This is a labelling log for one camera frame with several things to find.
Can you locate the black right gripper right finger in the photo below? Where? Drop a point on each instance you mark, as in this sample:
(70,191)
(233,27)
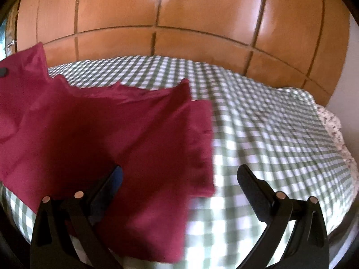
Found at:
(308,243)

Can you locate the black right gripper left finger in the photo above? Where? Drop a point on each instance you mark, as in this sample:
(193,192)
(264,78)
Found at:
(65,231)

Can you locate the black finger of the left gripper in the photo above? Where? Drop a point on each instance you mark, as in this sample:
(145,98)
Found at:
(3,71)

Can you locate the dark red garment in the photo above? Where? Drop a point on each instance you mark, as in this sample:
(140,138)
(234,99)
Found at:
(57,139)

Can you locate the green white checkered bedspread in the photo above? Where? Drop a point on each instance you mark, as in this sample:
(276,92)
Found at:
(279,133)

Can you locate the floral patterned pillow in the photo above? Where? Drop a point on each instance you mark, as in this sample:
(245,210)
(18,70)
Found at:
(333,127)

